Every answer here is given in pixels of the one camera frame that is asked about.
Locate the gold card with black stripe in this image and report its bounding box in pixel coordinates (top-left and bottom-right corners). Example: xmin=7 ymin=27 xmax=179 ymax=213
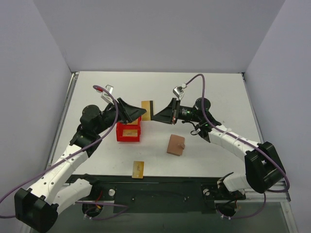
xmin=141 ymin=100 xmax=154 ymax=121

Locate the tan leather card holder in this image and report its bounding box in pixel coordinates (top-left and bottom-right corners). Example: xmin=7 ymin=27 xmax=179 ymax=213
xmin=167 ymin=134 xmax=185 ymax=156

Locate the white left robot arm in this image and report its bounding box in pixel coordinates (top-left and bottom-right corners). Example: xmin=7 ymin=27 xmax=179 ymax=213
xmin=14 ymin=98 xmax=146 ymax=233

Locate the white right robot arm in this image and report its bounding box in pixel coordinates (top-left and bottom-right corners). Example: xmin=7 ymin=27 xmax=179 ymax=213
xmin=152 ymin=98 xmax=286 ymax=199

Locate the red plastic bin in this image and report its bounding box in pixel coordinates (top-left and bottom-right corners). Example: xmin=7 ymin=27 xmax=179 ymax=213
xmin=116 ymin=117 xmax=141 ymax=143

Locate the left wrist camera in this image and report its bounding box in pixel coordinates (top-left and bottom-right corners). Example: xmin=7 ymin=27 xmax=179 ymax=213
xmin=93 ymin=85 xmax=114 ymax=103

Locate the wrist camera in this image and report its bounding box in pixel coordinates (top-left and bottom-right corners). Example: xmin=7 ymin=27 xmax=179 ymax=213
xmin=173 ymin=83 xmax=187 ymax=100
xmin=93 ymin=85 xmax=114 ymax=103

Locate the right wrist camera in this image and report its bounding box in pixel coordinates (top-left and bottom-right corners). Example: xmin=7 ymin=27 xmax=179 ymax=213
xmin=173 ymin=83 xmax=187 ymax=100

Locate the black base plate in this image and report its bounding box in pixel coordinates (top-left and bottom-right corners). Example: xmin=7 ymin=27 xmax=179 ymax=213
xmin=67 ymin=174 xmax=245 ymax=214

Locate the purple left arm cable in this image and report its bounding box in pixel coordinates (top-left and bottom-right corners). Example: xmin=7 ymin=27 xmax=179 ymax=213
xmin=0 ymin=84 xmax=131 ymax=220

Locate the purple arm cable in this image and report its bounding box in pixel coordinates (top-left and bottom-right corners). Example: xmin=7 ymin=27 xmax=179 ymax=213
xmin=184 ymin=74 xmax=291 ymax=220
xmin=0 ymin=84 xmax=131 ymax=220

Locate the aluminium frame rail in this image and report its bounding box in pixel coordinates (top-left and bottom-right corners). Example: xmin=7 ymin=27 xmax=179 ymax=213
xmin=245 ymin=180 xmax=291 ymax=202

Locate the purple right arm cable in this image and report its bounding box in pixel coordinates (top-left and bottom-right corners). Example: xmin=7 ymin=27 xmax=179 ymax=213
xmin=184 ymin=74 xmax=291 ymax=220

